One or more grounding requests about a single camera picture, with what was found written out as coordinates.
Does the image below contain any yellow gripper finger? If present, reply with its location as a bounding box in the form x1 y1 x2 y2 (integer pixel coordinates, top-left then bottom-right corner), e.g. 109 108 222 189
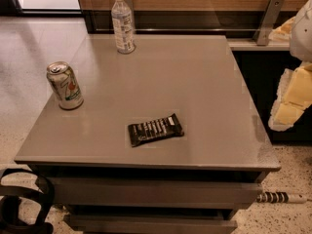
268 101 304 132
277 62 312 110

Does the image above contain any clear plastic water bottle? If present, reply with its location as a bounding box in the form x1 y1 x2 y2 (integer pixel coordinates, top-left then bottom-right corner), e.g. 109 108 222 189
111 0 136 54

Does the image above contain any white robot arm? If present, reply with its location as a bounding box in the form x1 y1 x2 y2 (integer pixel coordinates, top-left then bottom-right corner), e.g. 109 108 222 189
268 0 312 132

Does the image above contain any striped white stick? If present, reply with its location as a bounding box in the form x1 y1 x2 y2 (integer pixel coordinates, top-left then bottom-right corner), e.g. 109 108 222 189
256 192 308 204

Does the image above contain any grey drawer cabinet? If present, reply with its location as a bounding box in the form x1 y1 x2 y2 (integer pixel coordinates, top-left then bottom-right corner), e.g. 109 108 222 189
16 35 280 234

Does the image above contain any black snack bar wrapper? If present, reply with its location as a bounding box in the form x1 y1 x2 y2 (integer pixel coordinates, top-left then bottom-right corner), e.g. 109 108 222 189
128 114 184 147

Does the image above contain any silver soda can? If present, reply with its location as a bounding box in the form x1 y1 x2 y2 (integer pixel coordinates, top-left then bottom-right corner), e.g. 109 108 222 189
47 61 84 110

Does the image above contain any grey metal bracket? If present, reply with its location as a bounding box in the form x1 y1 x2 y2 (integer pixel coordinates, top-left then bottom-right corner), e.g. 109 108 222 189
253 0 285 46

